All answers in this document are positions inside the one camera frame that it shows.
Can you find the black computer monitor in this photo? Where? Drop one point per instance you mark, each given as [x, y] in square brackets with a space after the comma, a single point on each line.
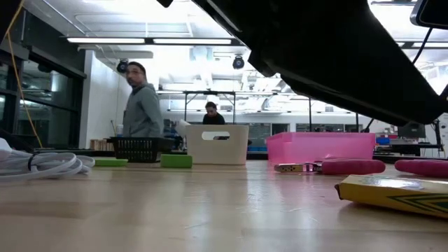
[413, 132]

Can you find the green eraser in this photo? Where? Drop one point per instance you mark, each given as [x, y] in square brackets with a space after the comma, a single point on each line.
[112, 162]
[176, 161]

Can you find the black metal rack frame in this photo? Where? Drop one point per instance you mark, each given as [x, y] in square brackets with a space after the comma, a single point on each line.
[310, 115]
[210, 93]

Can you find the white cup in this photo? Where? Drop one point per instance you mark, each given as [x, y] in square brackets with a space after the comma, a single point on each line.
[119, 130]

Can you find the blue box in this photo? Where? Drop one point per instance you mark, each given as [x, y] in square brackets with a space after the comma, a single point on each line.
[383, 140]

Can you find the pink plastic bin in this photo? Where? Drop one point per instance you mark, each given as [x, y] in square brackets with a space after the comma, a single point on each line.
[315, 148]

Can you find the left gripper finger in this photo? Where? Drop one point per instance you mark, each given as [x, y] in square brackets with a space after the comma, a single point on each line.
[378, 87]

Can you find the yellow green crayon box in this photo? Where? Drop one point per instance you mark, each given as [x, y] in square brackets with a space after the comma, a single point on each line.
[385, 196]

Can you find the row of wooden blocks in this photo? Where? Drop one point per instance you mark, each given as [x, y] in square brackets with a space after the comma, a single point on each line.
[101, 144]

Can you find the person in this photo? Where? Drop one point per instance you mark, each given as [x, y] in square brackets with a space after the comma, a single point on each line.
[143, 112]
[213, 119]

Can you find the white plastic bin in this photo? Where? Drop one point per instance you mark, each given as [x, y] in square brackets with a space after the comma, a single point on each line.
[217, 150]

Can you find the dark desk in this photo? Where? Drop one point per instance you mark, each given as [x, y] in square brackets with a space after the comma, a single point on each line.
[413, 147]

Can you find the black mesh basket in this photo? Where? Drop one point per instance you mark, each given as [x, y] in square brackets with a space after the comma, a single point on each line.
[136, 150]

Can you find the long ceiling light bar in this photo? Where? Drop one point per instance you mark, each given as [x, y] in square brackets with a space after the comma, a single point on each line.
[140, 41]

